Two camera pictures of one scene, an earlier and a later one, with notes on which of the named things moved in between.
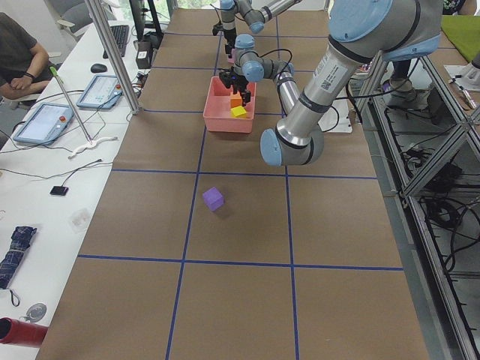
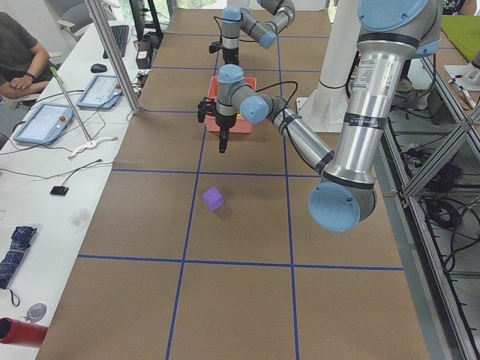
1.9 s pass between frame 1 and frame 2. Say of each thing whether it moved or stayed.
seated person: stayed
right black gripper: moved
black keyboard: stayed
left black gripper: moved
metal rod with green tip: stayed
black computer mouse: stayed
